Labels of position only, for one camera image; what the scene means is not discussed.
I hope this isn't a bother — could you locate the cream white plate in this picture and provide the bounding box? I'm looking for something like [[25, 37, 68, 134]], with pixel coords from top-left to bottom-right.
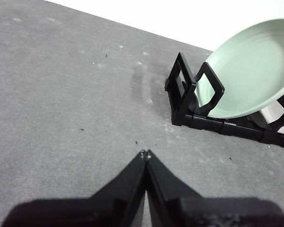
[[260, 98, 284, 136]]

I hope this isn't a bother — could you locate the black plate rack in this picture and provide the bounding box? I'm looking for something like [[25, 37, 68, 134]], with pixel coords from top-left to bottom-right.
[[164, 52, 284, 149]]

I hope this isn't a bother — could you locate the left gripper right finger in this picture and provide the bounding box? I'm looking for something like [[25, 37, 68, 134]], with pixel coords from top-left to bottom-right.
[[146, 148, 284, 227]]

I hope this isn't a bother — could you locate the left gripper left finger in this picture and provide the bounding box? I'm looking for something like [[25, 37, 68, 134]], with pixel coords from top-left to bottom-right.
[[1, 149, 148, 227]]

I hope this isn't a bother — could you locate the green plate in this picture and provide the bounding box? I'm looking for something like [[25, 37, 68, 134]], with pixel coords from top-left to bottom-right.
[[195, 18, 284, 119]]

